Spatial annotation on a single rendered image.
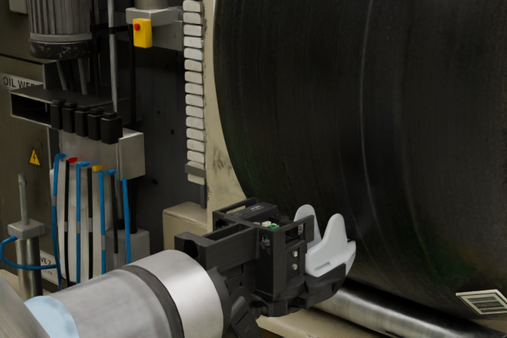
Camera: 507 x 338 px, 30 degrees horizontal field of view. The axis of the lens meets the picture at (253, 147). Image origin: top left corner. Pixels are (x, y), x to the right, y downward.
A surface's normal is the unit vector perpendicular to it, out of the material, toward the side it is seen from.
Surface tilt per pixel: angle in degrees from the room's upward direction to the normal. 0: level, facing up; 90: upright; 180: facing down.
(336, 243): 90
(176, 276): 29
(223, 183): 90
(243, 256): 90
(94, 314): 34
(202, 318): 79
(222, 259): 90
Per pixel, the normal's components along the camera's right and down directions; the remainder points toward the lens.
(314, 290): 0.17, 0.28
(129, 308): 0.47, -0.61
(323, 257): 0.76, 0.18
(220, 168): -0.69, 0.22
